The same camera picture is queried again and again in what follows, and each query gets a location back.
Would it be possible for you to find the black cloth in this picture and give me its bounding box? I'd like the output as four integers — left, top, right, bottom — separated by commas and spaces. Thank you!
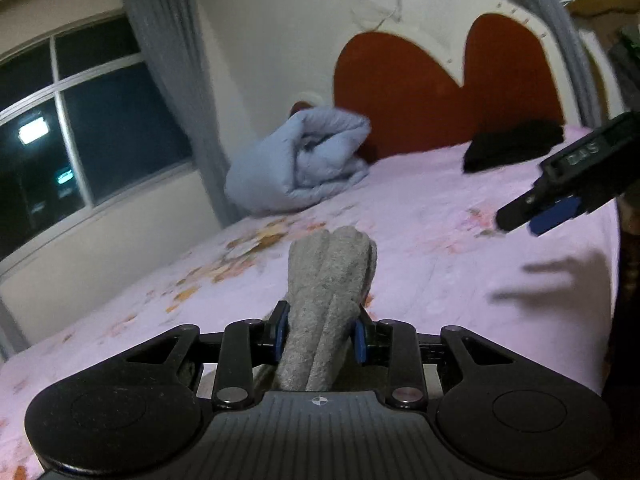
462, 119, 566, 173

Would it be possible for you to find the red heart-shaped headboard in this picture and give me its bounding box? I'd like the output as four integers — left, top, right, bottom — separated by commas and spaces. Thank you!
290, 0, 581, 166

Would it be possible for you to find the light blue blanket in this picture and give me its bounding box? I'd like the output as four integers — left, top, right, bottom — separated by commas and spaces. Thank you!
225, 106, 373, 218

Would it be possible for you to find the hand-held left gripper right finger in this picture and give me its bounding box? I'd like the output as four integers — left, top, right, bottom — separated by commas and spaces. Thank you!
352, 306, 516, 411

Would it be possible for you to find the grey curtain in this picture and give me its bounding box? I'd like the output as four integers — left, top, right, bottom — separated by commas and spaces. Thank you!
116, 0, 241, 228
500, 0, 608, 126

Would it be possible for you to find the dark cluttered shelf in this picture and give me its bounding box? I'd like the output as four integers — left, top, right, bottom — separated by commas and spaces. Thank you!
570, 0, 640, 121

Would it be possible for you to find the dark glass window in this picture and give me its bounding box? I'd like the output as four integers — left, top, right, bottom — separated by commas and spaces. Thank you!
0, 12, 196, 266

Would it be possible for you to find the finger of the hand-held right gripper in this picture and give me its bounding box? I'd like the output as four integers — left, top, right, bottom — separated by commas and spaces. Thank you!
527, 196, 583, 237
495, 185, 551, 234

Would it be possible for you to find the grey towel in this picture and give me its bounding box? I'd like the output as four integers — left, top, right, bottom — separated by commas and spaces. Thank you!
272, 225, 381, 393

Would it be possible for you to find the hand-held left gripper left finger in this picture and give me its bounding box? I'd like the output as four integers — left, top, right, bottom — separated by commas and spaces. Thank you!
125, 300, 292, 409

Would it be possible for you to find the bed with pink floral sheet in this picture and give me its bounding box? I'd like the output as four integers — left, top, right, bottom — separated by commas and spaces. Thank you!
0, 127, 621, 480

